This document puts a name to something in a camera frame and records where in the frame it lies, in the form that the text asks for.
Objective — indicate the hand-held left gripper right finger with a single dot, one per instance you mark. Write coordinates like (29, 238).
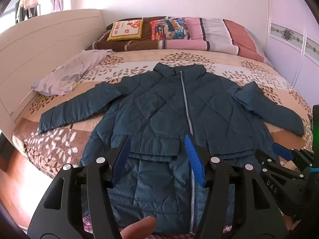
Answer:
(195, 161)

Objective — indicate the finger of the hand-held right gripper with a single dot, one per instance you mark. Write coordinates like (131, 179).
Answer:
(282, 150)
(265, 158)

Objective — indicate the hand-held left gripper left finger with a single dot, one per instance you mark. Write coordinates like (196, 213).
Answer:
(121, 159)

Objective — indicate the dark teal quilted jacket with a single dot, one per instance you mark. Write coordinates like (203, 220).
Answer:
(159, 104)

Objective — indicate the person's left hand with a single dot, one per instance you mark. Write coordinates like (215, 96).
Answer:
(139, 225)

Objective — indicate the lilac floral pillow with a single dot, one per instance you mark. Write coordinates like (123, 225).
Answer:
(67, 72)

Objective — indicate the white wardrobe with ornament band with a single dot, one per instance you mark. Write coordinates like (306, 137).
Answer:
(291, 29)

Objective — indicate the striped folded quilt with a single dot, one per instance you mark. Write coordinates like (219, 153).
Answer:
(216, 34)

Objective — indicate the yellow flower cushion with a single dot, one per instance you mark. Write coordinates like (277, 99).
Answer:
(125, 29)

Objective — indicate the colourful cartoon pillow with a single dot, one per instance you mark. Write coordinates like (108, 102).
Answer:
(169, 28)

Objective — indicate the white bed headboard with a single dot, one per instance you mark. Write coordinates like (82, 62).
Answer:
(37, 39)

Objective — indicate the lilac hanging garment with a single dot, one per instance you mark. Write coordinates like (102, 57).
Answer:
(57, 2)

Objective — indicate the dark hanging garment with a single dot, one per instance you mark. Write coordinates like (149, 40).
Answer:
(23, 13)

